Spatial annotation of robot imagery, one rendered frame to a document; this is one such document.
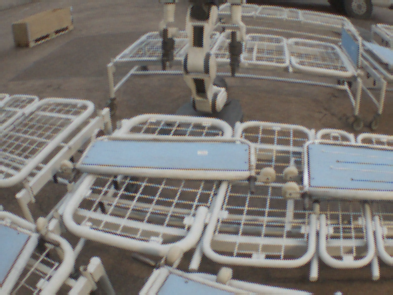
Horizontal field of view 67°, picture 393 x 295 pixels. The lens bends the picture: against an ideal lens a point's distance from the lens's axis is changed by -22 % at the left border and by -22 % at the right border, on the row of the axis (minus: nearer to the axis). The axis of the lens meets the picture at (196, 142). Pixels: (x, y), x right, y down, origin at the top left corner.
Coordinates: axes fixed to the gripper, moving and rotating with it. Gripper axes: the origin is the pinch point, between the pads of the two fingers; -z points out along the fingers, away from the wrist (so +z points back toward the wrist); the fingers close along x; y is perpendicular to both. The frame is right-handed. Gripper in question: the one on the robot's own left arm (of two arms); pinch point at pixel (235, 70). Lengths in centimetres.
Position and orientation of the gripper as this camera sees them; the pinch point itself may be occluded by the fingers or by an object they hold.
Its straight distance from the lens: 225.3
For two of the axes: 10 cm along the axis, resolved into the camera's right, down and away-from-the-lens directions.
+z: 0.2, -9.4, -3.5
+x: -3.2, 3.3, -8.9
